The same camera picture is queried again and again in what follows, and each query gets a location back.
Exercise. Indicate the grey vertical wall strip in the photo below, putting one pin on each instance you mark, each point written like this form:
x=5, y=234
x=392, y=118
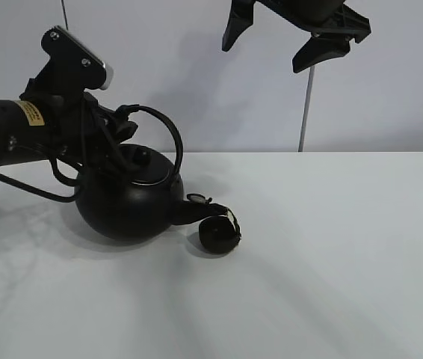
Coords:
x=306, y=109

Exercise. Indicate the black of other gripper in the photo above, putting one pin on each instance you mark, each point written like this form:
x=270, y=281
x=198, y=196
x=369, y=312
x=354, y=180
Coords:
x=317, y=17

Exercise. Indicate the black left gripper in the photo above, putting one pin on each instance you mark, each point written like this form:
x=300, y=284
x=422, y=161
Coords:
x=86, y=134

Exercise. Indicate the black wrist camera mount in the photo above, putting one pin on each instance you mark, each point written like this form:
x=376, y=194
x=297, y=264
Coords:
x=71, y=69

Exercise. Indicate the black cast iron teapot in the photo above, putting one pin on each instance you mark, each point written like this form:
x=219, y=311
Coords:
x=141, y=202

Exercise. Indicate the small black teacup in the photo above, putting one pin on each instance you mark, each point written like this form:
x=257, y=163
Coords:
x=219, y=234

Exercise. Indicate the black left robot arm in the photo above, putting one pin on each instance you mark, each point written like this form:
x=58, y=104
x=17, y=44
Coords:
x=25, y=133

